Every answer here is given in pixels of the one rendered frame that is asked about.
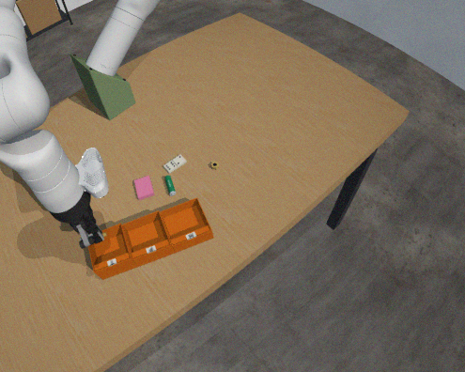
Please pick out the white domino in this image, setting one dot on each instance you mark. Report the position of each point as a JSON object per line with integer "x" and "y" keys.
{"x": 175, "y": 164}

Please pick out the orange three-compartment bin rack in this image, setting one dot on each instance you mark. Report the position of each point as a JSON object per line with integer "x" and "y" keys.
{"x": 174, "y": 229}

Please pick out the pink square pad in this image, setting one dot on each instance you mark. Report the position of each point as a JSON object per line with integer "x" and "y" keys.
{"x": 144, "y": 187}

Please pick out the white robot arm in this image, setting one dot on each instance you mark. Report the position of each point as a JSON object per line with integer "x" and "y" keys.
{"x": 24, "y": 105}

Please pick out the green aa battery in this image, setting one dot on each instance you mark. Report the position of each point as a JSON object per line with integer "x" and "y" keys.
{"x": 170, "y": 185}

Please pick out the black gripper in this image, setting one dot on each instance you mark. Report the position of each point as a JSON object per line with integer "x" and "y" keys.
{"x": 84, "y": 224}

